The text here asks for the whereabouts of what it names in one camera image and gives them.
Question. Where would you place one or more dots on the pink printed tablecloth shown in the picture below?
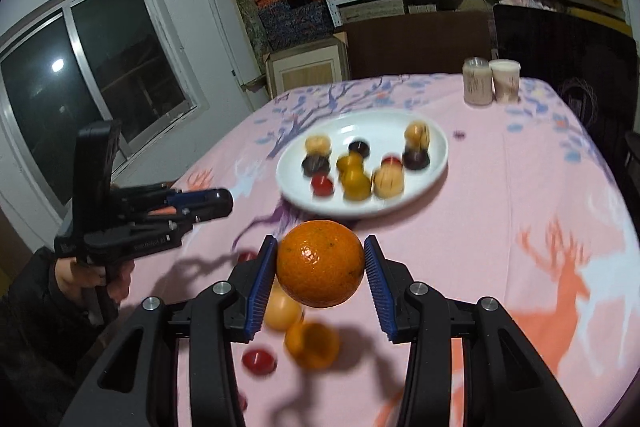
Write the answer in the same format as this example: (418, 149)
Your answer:
(500, 207)

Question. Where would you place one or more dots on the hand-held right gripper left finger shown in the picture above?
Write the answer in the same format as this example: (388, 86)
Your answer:
(260, 292)

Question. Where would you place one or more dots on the sliding glass window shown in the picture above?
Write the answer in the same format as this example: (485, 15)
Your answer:
(100, 82)

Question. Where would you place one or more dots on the white paper cup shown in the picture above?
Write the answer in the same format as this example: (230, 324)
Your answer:
(505, 82)

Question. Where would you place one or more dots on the dark purple round fruit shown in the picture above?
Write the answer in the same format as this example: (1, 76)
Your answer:
(359, 148)
(315, 164)
(416, 159)

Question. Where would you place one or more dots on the marble pattern panel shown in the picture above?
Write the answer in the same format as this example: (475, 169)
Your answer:
(247, 17)

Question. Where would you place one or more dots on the large yellow tomato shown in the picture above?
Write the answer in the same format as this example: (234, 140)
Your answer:
(284, 312)

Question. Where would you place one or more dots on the orange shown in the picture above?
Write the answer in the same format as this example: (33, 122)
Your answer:
(320, 264)

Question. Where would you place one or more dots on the red cherry tomato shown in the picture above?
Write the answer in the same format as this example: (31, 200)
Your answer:
(392, 160)
(245, 256)
(322, 185)
(259, 360)

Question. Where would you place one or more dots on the person's left hand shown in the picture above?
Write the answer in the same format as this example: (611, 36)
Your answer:
(120, 282)

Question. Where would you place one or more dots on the orange small cup piece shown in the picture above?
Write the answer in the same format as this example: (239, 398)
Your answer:
(312, 346)

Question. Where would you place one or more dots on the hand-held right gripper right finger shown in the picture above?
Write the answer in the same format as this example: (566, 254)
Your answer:
(380, 292)

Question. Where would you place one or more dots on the dark brown board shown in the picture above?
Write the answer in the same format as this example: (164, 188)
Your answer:
(415, 47)

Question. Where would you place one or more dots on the white wall rail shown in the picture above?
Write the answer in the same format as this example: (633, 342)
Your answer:
(222, 32)

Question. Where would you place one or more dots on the white plate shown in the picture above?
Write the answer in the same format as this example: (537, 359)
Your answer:
(370, 217)

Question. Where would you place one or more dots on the person's left forearm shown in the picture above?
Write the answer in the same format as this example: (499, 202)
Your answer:
(35, 317)

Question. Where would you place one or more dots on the beige drink can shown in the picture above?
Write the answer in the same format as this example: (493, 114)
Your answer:
(477, 82)

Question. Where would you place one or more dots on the spotted pale yellow fruit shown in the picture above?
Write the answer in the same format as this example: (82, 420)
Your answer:
(389, 183)
(417, 134)

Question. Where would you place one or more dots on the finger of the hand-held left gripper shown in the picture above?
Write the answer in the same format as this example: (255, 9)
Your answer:
(220, 202)
(165, 224)

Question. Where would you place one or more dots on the cardboard box with frame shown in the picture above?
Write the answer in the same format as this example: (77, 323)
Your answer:
(305, 67)

